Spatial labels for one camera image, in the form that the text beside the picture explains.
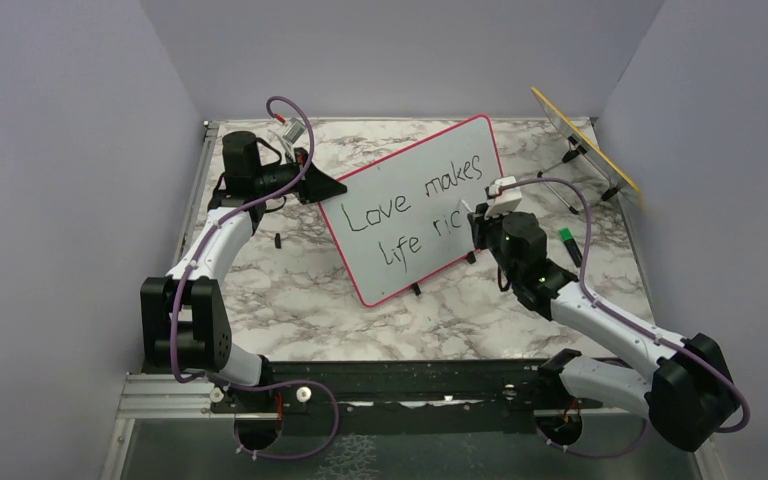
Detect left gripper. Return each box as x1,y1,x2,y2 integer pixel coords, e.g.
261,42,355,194
254,147,347,205

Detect white black-tipped marker pen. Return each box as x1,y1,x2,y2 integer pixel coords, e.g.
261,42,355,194
460,199,475,213

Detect pink-framed whiteboard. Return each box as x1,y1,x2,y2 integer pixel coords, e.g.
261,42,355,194
320,114,503,307

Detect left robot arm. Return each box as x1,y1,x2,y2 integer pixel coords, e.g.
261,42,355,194
140,131,347,411

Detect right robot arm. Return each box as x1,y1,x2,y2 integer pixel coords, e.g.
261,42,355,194
467,204,749,452

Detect green black highlighter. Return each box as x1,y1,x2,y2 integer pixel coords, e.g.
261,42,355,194
559,228,583,268

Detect yellow-edged board on stand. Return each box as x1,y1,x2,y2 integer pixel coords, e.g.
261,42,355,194
531,86,644,210

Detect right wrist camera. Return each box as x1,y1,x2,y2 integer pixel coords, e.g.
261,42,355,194
484,176,522,219

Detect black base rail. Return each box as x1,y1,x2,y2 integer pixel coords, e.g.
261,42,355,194
210,359,600,436

